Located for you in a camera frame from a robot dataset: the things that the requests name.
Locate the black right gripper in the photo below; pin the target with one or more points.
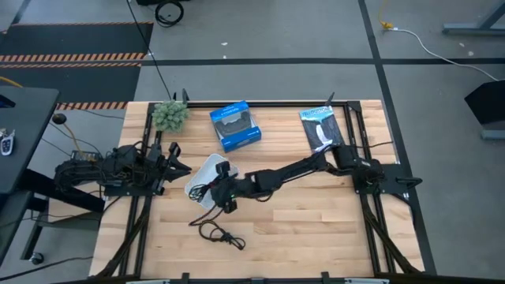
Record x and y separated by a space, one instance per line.
227 191

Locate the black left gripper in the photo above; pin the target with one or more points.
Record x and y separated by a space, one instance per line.
159 165

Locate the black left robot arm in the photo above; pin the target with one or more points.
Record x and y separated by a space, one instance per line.
79 171

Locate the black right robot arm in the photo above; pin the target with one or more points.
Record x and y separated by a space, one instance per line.
284 173

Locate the green spiky plush plant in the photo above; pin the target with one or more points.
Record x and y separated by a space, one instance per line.
170 116

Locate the blue game controller box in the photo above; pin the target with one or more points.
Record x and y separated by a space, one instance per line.
234 126

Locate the round black knob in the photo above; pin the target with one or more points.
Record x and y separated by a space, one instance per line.
59 118

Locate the black hazard-striped floor mat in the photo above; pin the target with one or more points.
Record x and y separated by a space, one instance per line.
79 39
71 83

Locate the black desk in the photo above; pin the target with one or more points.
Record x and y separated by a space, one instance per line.
23 130

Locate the car key fob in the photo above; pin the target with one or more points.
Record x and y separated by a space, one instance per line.
7 144

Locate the black caster wheel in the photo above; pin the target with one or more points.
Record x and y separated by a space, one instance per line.
37 258

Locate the black stand base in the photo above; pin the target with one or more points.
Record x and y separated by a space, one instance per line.
487 104

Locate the grey table leg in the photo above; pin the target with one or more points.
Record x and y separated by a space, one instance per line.
473 28

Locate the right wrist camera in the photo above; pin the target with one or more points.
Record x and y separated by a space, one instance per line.
223 169

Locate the black aluminium table frame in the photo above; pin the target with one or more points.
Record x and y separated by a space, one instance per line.
276 104

